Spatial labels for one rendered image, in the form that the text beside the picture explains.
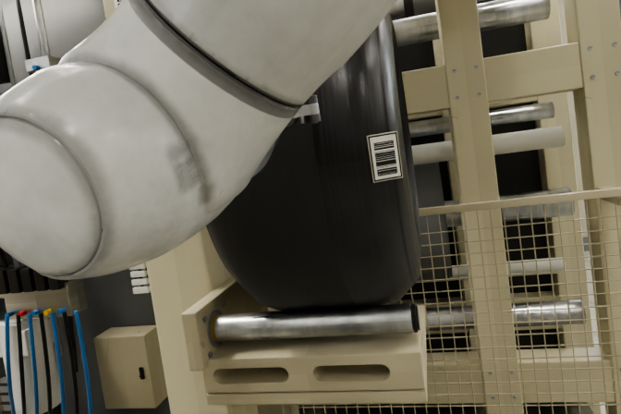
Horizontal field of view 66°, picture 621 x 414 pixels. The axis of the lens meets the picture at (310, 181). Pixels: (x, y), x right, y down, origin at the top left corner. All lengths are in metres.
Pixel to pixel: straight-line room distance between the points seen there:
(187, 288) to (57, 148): 0.77
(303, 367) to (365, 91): 0.44
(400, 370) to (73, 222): 0.64
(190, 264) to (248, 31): 0.75
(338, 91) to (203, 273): 0.46
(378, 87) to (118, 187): 0.48
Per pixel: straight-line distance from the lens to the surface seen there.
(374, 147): 0.61
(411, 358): 0.78
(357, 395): 0.81
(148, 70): 0.22
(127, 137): 0.20
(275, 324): 0.82
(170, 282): 0.96
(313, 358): 0.80
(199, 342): 0.84
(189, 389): 1.03
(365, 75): 0.64
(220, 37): 0.21
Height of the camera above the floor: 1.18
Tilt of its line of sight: 4 degrees down
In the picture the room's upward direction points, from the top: 8 degrees counter-clockwise
